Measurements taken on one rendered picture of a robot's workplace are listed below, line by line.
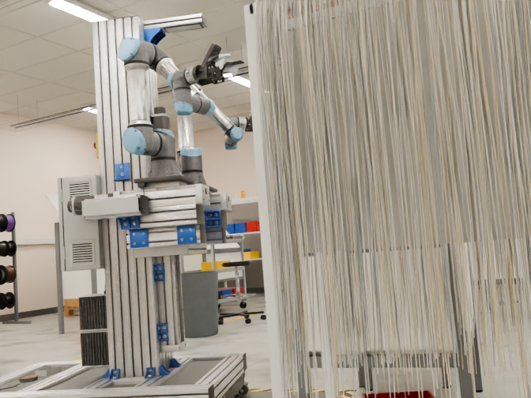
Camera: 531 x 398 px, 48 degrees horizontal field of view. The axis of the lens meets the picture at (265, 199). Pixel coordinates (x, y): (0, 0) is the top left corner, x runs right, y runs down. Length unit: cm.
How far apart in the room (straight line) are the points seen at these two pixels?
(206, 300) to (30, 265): 511
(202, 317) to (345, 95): 462
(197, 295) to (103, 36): 324
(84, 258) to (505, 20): 227
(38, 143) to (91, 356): 792
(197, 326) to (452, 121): 478
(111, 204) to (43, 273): 798
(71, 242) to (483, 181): 222
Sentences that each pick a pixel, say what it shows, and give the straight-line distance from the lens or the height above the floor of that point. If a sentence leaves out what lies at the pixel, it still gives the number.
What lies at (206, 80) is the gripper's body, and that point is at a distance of 252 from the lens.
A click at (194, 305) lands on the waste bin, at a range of 587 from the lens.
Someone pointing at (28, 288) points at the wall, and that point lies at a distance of 1046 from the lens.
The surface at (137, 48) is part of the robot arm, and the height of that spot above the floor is 174.
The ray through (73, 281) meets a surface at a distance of 727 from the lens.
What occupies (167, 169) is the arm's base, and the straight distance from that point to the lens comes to 278.
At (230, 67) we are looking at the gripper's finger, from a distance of 253.
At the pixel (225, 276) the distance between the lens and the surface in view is 931.
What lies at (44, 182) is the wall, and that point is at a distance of 1082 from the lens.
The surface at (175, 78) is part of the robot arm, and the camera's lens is 262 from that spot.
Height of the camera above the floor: 79
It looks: 5 degrees up
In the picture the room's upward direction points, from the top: 4 degrees counter-clockwise
